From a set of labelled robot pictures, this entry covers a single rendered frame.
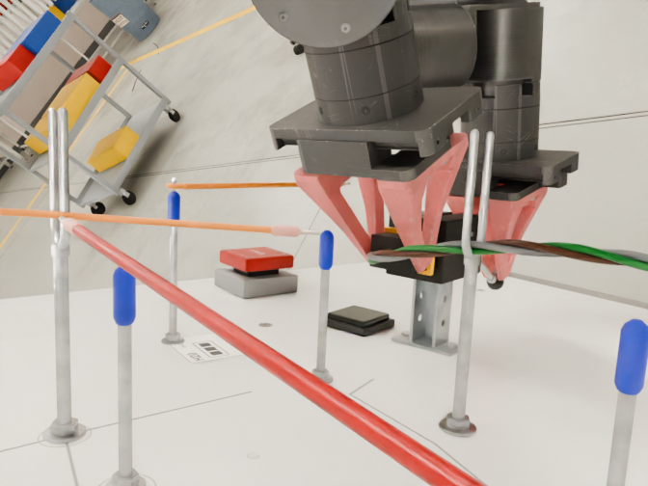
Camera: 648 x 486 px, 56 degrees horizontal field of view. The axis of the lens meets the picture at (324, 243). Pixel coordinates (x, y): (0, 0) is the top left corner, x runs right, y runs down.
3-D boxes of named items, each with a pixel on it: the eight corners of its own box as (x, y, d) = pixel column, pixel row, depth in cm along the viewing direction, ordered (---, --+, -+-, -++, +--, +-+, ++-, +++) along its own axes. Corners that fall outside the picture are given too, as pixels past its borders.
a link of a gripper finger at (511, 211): (513, 298, 45) (517, 174, 42) (428, 281, 50) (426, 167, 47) (546, 270, 50) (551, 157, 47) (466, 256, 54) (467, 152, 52)
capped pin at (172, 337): (188, 339, 40) (190, 177, 39) (176, 346, 39) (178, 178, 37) (168, 337, 41) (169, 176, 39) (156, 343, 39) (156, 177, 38)
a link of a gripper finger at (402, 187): (431, 306, 33) (404, 144, 29) (327, 283, 37) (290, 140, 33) (483, 244, 37) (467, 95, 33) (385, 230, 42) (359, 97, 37)
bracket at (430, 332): (467, 348, 41) (472, 277, 41) (450, 357, 39) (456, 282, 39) (408, 333, 44) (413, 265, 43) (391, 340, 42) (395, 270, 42)
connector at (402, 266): (447, 264, 39) (449, 234, 39) (409, 275, 36) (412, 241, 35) (407, 257, 41) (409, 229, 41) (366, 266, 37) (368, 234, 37)
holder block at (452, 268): (480, 273, 42) (485, 215, 41) (442, 284, 38) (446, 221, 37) (427, 263, 44) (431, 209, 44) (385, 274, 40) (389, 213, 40)
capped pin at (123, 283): (107, 478, 24) (105, 260, 22) (148, 475, 24) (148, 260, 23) (101, 500, 22) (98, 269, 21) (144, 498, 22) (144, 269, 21)
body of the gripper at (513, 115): (549, 193, 41) (554, 81, 39) (418, 181, 48) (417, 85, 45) (580, 175, 46) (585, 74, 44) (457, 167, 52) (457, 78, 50)
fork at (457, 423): (449, 416, 31) (473, 130, 28) (483, 427, 30) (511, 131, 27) (430, 428, 29) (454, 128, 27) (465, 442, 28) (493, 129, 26)
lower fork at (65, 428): (37, 430, 27) (27, 106, 25) (79, 420, 28) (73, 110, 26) (48, 448, 26) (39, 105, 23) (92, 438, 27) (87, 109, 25)
